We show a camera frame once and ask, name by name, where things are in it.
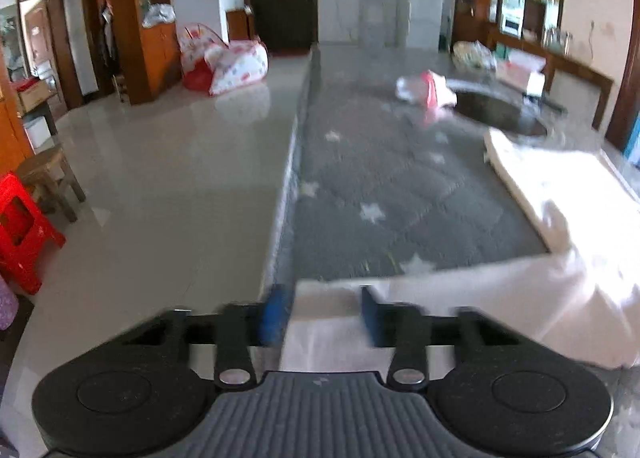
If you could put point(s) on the purple patterned cloth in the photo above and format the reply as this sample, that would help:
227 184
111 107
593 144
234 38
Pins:
7 305

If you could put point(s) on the patterned crumpled cloth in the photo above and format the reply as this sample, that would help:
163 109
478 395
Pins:
472 56

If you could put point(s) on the dark wooden sideboard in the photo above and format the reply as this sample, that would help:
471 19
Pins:
580 73

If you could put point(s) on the small brown cabinet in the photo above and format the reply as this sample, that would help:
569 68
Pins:
240 26

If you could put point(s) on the brown wooden door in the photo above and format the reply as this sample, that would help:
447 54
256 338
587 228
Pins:
45 43

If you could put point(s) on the grey quilted star table cover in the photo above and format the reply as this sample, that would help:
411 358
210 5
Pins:
380 178

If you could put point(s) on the red plastic stool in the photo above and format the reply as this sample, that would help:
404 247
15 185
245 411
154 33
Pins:
25 238

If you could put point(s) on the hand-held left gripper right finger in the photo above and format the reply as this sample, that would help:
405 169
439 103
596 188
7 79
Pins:
375 318

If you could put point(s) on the microwave oven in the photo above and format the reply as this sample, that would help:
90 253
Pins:
511 24

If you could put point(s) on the small wooden stool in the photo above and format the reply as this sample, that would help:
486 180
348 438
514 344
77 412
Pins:
47 168

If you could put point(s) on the pink patterned play tent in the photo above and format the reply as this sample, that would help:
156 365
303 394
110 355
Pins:
230 63

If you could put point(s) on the round black induction cooktop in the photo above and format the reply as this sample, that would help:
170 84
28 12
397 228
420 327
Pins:
500 113

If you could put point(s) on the white refrigerator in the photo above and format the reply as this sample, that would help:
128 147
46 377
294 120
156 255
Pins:
422 8

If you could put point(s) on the tall wooden shelf unit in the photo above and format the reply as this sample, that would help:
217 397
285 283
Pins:
150 63

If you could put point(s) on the pink folded cloth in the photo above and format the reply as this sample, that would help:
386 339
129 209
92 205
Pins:
436 93

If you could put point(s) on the white plastic bag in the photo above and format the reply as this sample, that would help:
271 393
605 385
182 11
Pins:
159 16

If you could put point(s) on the white tissue box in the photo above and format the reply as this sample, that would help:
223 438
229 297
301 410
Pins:
520 71

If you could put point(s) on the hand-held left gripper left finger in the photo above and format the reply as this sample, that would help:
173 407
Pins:
272 313

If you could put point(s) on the dark wooden archway frame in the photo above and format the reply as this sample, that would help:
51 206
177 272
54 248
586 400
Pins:
631 63

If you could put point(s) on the white water dispenser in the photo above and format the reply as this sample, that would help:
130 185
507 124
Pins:
372 21

